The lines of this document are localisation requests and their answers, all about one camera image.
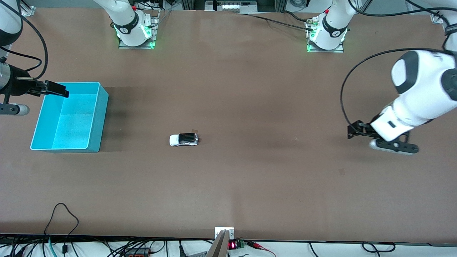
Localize white jeep toy black roof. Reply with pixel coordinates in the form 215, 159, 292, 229
169, 132, 199, 147

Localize cyan plastic bin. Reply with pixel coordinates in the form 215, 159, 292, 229
30, 82, 109, 153

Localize silver lit device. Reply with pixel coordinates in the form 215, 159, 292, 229
205, 0, 257, 14

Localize black box red buttons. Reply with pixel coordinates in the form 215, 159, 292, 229
123, 248, 152, 257

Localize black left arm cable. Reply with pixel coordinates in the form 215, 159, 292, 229
340, 0, 457, 135

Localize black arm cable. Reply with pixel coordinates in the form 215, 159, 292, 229
340, 0, 457, 135
0, 9, 49, 80

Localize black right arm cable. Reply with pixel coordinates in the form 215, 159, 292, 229
0, 9, 49, 80

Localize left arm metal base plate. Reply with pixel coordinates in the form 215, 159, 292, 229
306, 20, 345, 53

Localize black coiled cable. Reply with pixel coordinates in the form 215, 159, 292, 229
362, 242, 396, 253

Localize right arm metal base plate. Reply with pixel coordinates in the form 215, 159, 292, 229
119, 10, 157, 49

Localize thin black looped cable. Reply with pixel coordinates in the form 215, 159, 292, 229
44, 202, 80, 255

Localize short black table cable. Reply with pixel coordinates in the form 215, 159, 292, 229
281, 11, 313, 22

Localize long black table cable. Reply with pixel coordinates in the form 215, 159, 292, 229
243, 13, 315, 32

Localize red clip lead wire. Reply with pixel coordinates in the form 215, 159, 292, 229
246, 241, 277, 257

